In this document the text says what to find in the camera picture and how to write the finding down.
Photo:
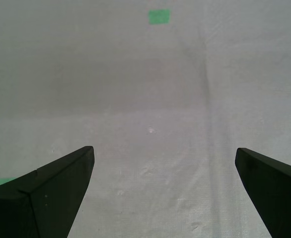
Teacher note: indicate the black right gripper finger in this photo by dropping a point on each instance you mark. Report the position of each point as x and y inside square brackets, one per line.
[43, 198]
[279, 193]

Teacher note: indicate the white table cloth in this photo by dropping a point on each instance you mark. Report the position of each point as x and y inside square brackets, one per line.
[160, 99]

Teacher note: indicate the small green tape piece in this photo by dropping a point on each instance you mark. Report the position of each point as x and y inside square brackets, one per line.
[159, 16]

